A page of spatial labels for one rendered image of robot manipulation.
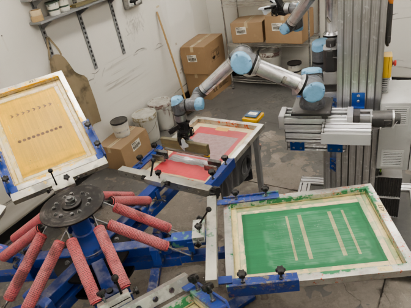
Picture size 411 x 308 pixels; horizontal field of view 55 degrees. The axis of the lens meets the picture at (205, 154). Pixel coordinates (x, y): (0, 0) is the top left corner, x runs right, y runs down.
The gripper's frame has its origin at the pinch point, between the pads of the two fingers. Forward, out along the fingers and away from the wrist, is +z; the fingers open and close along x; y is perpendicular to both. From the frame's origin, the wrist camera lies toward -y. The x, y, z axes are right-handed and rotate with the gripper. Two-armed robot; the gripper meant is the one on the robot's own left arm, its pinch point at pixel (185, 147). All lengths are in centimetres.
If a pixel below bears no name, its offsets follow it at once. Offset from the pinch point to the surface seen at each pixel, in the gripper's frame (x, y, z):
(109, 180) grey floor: 62, -170, 108
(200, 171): -4.4, 11.9, 13.5
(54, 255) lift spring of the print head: -109, 8, -13
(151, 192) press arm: -41.1, 2.7, 5.4
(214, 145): 26.6, 4.7, 13.6
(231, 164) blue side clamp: 4.2, 30.0, 10.5
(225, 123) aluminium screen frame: 53, 0, 11
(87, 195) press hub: -80, 3, -22
